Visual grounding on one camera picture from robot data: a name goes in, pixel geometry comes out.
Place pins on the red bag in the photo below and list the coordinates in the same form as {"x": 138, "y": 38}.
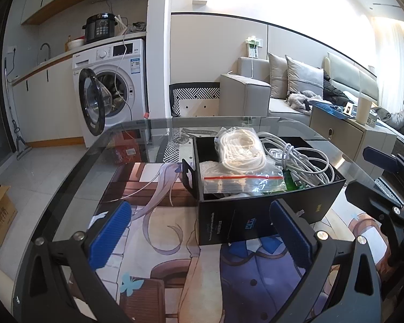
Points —
{"x": 128, "y": 148}

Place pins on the black jacket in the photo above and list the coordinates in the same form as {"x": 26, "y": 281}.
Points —
{"x": 336, "y": 89}

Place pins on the grey sofa cushion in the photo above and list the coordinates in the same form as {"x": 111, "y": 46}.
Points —
{"x": 304, "y": 77}
{"x": 277, "y": 74}

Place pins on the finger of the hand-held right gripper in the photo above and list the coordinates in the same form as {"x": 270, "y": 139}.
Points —
{"x": 378, "y": 159}
{"x": 367, "y": 193}

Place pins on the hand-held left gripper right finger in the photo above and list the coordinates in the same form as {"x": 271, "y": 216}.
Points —
{"x": 291, "y": 239}

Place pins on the kitchen faucet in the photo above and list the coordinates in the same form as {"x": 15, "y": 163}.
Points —
{"x": 45, "y": 45}

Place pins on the beige side cabinet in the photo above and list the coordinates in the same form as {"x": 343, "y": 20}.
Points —
{"x": 343, "y": 134}

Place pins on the kitchen counter cabinet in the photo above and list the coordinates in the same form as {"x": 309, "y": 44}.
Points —
{"x": 47, "y": 107}

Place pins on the white paper cup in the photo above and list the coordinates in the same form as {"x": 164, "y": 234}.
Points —
{"x": 363, "y": 111}

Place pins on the black white patterned chair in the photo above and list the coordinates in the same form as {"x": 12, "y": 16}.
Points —
{"x": 195, "y": 94}

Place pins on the grey furry throw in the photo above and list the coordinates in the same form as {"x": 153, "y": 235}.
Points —
{"x": 301, "y": 99}

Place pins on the brown cardboard box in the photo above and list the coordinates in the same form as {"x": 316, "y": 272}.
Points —
{"x": 0, "y": 212}

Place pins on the white bowl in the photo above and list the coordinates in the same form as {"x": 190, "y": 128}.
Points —
{"x": 75, "y": 43}

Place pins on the mop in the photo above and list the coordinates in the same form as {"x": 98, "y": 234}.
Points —
{"x": 20, "y": 144}

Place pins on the black cardboard box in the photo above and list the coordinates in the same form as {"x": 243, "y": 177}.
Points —
{"x": 256, "y": 222}

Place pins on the green snack packet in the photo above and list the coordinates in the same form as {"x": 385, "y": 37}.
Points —
{"x": 293, "y": 180}

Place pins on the white wall power strip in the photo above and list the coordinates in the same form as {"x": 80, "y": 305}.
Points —
{"x": 254, "y": 47}

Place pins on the small picture frame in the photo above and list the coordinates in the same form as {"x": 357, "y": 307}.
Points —
{"x": 348, "y": 108}

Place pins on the blue mat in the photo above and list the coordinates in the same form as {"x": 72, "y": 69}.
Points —
{"x": 333, "y": 109}

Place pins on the black pressure cooker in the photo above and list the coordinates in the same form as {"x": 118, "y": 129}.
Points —
{"x": 101, "y": 28}

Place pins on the white washing machine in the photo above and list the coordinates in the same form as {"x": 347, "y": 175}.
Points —
{"x": 128, "y": 74}

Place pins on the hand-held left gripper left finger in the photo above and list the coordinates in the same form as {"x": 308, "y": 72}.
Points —
{"x": 111, "y": 235}

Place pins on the beige sofa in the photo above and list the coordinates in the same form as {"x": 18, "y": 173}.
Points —
{"x": 245, "y": 94}

